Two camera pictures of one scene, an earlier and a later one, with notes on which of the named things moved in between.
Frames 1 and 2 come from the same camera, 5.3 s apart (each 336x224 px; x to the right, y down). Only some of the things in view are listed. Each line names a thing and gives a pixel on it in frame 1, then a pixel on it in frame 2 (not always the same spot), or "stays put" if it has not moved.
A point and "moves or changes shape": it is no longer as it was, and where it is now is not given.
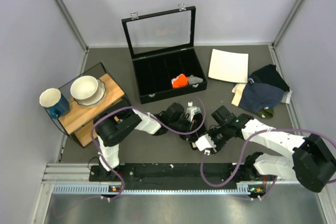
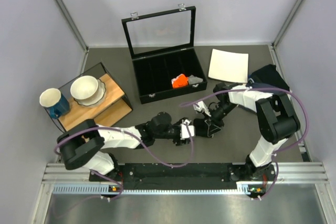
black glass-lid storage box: [162, 47] stays put
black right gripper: [219, 146] -> [216, 120]
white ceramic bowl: [83, 87] stays put
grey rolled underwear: [193, 80] stays put
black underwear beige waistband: [193, 145] moves or changes shape
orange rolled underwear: [180, 81] stays put
